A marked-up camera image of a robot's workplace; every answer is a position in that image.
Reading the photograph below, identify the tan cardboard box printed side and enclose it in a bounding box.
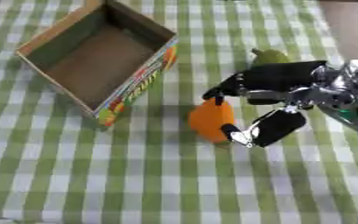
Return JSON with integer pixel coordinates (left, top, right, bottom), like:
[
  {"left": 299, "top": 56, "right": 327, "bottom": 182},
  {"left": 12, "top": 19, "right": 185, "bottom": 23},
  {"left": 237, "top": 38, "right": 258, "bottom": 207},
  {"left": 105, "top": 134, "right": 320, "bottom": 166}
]
[{"left": 14, "top": 0, "right": 180, "bottom": 128}]

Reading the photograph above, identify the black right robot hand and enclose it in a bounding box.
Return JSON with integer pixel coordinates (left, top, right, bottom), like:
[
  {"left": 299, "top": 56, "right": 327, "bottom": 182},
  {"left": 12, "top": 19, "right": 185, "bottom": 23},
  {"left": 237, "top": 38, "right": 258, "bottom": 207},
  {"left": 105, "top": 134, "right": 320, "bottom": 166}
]
[{"left": 201, "top": 59, "right": 329, "bottom": 149}]

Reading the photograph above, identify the green toy pear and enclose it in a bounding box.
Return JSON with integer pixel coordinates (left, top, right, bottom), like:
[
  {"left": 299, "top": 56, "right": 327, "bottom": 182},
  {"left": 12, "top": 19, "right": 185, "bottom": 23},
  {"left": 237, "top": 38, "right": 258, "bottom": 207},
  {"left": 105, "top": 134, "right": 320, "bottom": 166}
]
[{"left": 249, "top": 47, "right": 292, "bottom": 67}]

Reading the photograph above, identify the orange toy fruit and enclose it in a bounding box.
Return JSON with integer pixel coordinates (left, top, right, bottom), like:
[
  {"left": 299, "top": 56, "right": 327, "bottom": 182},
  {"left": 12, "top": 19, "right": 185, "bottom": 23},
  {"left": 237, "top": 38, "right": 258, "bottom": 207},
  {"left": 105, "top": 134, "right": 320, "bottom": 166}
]
[{"left": 187, "top": 97, "right": 237, "bottom": 144}]

